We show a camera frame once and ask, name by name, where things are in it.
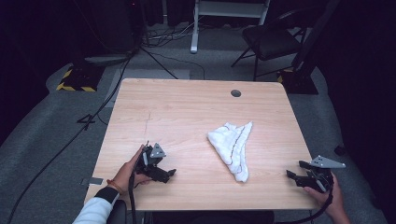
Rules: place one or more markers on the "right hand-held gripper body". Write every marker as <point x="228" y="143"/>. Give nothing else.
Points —
<point x="320" y="179"/>

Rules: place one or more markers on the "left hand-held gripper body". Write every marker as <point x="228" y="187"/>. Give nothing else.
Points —
<point x="148" y="163"/>

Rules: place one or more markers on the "white towel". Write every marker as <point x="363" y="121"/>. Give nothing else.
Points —
<point x="232" y="146"/>

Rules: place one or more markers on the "person's right hand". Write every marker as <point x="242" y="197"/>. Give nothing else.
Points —
<point x="333" y="200"/>

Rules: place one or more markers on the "person's left hand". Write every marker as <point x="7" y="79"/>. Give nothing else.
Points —
<point x="126" y="175"/>

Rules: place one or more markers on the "black caster wheel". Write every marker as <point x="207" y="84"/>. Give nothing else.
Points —
<point x="340" y="150"/>

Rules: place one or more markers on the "grey tape strip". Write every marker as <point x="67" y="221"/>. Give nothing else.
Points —
<point x="93" y="181"/>

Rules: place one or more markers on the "person's dark clothed legs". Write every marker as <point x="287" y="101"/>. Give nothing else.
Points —
<point x="211" y="217"/>

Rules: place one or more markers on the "grey table grommet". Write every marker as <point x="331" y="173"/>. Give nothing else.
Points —
<point x="236" y="93"/>

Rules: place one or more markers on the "black tripod leg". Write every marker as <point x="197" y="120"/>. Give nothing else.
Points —
<point x="158" y="62"/>

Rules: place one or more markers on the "black folding chair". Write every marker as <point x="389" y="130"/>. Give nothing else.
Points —
<point x="271" y="42"/>

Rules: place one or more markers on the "dark equipment box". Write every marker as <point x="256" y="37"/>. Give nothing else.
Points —
<point x="109" y="25"/>

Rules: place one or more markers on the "black yellow striped base plate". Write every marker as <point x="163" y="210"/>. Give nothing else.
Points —
<point x="300" y="84"/>
<point x="79" y="79"/>

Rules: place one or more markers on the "black slanted stand post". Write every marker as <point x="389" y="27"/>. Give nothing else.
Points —
<point x="314" y="34"/>

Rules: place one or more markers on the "white desk frame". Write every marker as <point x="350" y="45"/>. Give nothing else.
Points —
<point x="229" y="9"/>

